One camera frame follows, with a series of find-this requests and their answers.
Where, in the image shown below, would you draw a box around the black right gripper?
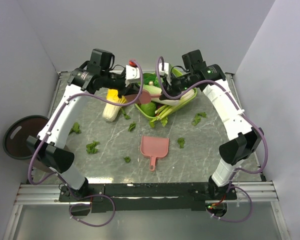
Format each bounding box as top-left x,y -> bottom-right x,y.
159,72 -> 197,101

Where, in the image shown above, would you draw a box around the pink hand brush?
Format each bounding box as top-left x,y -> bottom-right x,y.
124,90 -> 161,104

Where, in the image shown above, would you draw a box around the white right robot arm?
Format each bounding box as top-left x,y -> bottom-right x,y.
155,49 -> 264,199

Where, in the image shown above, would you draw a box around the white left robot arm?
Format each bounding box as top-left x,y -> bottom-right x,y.
26,48 -> 144,201

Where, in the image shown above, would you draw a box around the green bok choy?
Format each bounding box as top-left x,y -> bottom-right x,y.
151,89 -> 196,106

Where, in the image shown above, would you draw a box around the large green napa cabbage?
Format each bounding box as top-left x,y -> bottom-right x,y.
143,84 -> 162,95

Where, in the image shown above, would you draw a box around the green round cabbage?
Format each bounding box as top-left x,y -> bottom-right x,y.
140,101 -> 157,117

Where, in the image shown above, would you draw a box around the green celery stalks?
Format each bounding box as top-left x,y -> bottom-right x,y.
149,102 -> 188,128

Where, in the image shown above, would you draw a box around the green plastic basket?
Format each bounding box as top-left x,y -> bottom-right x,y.
134,72 -> 197,121

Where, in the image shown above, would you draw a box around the yellow napa cabbage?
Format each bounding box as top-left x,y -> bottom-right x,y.
102,89 -> 127,122

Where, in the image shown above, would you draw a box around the pink dustpan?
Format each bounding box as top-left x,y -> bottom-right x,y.
140,135 -> 170,172

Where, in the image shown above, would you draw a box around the brown round bin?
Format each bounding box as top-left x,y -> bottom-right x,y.
2,115 -> 49,167

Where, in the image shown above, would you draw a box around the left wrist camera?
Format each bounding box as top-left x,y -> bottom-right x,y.
125,60 -> 141,87

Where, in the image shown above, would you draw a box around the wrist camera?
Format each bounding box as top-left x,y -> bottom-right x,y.
158,62 -> 172,85
125,60 -> 141,87

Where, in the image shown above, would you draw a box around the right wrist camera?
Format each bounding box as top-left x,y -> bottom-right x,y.
158,62 -> 172,85

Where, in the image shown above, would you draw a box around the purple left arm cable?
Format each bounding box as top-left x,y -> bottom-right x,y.
27,58 -> 145,227

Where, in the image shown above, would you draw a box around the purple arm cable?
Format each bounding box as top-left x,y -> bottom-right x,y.
155,55 -> 269,223
27,58 -> 145,227

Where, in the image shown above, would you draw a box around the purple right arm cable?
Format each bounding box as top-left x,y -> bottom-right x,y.
155,55 -> 269,223

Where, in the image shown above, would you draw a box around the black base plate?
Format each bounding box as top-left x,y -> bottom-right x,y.
59,182 -> 237,213

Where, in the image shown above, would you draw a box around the aluminium rail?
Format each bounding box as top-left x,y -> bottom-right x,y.
14,181 -> 279,206

